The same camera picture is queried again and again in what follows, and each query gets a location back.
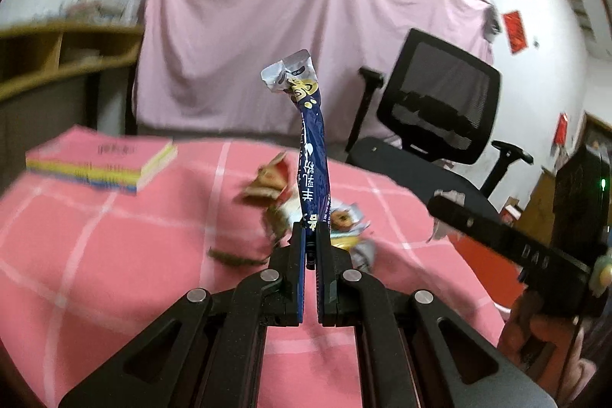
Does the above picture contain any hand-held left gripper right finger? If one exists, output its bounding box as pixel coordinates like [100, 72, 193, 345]
[316, 221, 558, 408]

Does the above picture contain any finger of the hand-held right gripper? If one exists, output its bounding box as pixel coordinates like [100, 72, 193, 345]
[427, 194, 594, 290]

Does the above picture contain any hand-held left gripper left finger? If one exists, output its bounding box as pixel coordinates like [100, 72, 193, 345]
[57, 221, 307, 408]

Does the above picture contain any silver white packet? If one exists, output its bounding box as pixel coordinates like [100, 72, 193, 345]
[350, 238, 378, 273]

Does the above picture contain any white yellow snack wrapper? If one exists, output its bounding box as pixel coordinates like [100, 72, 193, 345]
[280, 197, 370, 252]

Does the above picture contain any brown red snack wrapper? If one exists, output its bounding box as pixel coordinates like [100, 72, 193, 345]
[234, 152, 293, 210]

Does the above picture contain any blue snack wrapper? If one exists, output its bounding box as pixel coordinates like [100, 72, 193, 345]
[260, 49, 333, 241]

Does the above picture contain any person's right hand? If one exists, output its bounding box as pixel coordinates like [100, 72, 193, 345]
[497, 291, 591, 406]

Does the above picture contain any small cardboard box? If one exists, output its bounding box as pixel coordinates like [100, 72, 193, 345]
[501, 197, 525, 223]

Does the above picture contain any red container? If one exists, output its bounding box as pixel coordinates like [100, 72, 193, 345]
[449, 232, 525, 309]

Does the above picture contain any black mesh office chair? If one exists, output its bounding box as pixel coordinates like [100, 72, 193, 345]
[345, 28, 534, 224]

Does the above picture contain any pink checked tablecloth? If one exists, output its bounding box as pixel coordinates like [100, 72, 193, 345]
[0, 138, 508, 408]

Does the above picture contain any pink book stack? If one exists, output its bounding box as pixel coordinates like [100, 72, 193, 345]
[25, 125, 179, 197]

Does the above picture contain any pink hanging sheet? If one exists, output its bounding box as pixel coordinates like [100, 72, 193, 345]
[131, 0, 495, 140]

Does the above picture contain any wooden shelf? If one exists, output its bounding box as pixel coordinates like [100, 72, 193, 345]
[0, 18, 144, 103]

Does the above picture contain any stack of papers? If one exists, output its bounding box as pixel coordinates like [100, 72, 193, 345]
[67, 0, 139, 25]

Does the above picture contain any small red wall decoration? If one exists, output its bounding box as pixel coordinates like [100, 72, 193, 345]
[553, 112, 570, 147]

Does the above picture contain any large red paper wall decoration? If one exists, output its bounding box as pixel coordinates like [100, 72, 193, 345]
[502, 10, 528, 55]

